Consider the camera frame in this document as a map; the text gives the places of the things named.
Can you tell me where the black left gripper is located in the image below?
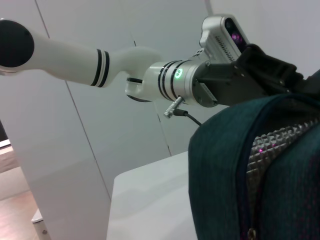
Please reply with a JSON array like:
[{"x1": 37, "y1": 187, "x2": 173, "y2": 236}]
[{"x1": 194, "y1": 43, "x2": 320, "y2": 109}]

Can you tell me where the dark teal fabric lunch bag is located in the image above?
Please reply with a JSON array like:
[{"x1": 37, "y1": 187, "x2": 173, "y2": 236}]
[{"x1": 187, "y1": 93, "x2": 320, "y2": 240}]

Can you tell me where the white floor stand base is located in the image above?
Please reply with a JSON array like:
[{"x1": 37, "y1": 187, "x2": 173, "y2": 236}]
[{"x1": 30, "y1": 207, "x2": 52, "y2": 240}]

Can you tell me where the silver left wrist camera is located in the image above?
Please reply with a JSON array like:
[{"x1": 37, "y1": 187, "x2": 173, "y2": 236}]
[{"x1": 199, "y1": 15, "x2": 250, "y2": 65}]

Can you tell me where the left gripper cable with plug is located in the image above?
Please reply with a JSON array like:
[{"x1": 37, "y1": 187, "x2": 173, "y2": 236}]
[{"x1": 163, "y1": 96, "x2": 202, "y2": 126}]

